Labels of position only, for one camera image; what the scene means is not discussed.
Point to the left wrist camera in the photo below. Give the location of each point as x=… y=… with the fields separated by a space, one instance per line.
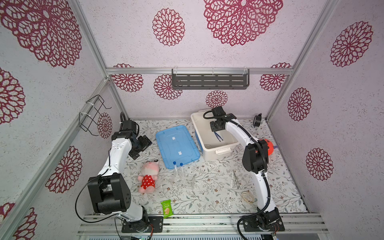
x=127 y=124

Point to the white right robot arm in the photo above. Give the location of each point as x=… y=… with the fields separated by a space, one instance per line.
x=255 y=161

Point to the glass stirring rod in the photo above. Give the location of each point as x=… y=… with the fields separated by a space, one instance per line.
x=231 y=189

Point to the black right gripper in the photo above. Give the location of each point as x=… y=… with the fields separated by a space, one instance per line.
x=212 y=126

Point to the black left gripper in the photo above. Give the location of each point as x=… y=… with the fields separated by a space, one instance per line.
x=145 y=142

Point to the pink frog plush toy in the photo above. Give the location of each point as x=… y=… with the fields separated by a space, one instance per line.
x=148 y=177

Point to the grey wall shelf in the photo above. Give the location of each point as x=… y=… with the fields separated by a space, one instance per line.
x=213 y=81

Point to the blue plastic bin lid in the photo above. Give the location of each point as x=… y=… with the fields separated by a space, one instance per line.
x=177 y=147

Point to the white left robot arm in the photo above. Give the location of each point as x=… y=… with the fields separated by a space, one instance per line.
x=109 y=191

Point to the green snack packet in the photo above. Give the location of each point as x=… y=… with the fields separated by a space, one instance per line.
x=167 y=208

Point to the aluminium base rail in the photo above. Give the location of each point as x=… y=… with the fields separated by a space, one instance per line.
x=210 y=226

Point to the black wire wall rack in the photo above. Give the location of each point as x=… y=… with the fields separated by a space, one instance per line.
x=88 y=118

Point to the white plastic storage bin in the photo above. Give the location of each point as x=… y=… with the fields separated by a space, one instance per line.
x=211 y=148

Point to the aluminium frame post right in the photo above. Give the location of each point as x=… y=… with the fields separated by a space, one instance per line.
x=319 y=26

